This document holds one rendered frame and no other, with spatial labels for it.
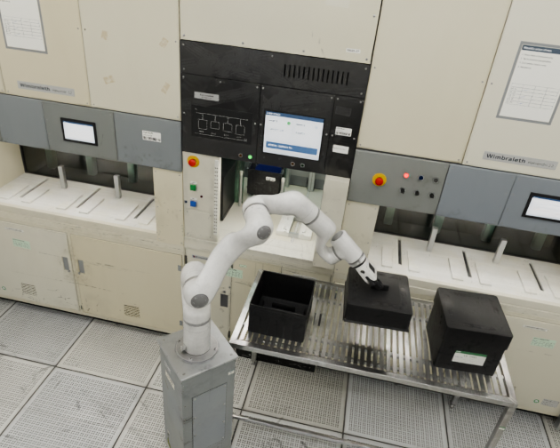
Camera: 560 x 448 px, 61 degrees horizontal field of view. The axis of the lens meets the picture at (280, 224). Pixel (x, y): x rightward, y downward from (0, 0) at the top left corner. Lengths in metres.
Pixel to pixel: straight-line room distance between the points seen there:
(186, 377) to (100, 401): 1.05
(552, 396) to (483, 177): 1.51
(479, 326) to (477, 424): 1.12
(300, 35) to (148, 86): 0.79
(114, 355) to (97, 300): 0.38
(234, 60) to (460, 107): 1.04
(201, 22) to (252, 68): 0.30
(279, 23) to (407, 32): 0.55
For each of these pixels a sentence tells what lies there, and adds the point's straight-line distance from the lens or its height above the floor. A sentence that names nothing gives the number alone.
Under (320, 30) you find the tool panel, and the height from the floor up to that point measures 2.07.
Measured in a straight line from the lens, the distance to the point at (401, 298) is 2.22.
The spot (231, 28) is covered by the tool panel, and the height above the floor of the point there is 2.03.
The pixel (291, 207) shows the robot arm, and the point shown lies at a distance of 1.84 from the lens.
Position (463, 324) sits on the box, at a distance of 2.26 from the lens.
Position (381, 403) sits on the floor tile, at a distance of 3.17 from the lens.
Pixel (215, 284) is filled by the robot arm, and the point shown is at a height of 1.18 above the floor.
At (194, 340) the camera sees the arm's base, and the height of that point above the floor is 0.86.
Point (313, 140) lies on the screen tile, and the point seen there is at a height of 1.57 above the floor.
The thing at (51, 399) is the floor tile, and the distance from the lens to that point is 3.20.
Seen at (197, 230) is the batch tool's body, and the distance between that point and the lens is 2.74.
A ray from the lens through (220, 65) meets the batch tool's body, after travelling 2.33.
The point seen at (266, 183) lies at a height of 1.04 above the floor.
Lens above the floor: 2.39
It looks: 31 degrees down
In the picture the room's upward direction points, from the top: 6 degrees clockwise
